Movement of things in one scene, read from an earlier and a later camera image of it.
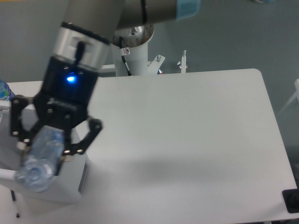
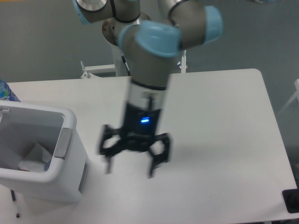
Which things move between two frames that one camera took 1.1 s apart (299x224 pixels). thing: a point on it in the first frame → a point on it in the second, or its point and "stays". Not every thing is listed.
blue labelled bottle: [5, 92] stays
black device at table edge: [291, 197] stays
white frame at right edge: [295, 94] stays
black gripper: [66, 97] → [138, 130]
